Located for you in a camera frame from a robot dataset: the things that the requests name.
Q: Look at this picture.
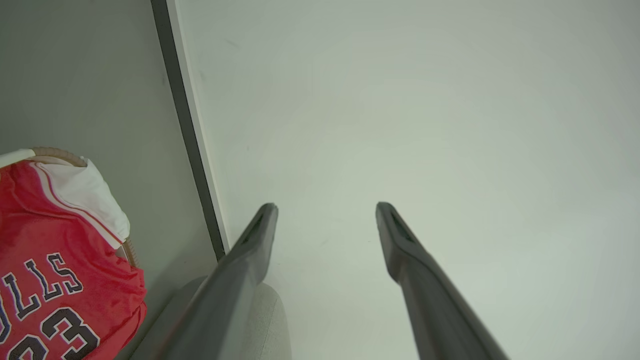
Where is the woven laundry basket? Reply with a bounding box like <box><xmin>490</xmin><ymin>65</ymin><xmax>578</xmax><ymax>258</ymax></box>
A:
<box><xmin>0</xmin><ymin>147</ymin><xmax>139</xmax><ymax>268</ymax></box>

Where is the light grey sofa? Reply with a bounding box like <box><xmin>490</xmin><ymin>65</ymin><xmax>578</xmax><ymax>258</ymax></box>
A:
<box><xmin>129</xmin><ymin>276</ymin><xmax>293</xmax><ymax>360</ymax></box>

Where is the red basketball jersey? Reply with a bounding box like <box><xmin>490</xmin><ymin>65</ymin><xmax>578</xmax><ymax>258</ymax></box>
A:
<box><xmin>0</xmin><ymin>159</ymin><xmax>148</xmax><ymax>360</ymax></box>

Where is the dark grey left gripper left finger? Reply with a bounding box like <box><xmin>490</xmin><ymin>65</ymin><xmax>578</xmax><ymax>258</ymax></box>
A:
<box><xmin>156</xmin><ymin>202</ymin><xmax>279</xmax><ymax>360</ymax></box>

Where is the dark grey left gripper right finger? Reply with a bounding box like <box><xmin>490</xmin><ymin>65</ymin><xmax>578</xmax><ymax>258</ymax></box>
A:
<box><xmin>375</xmin><ymin>201</ymin><xmax>510</xmax><ymax>360</ymax></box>

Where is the dark grey baseboard strip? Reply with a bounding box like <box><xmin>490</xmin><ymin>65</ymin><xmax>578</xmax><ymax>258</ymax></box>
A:
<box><xmin>151</xmin><ymin>0</ymin><xmax>231</xmax><ymax>262</ymax></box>

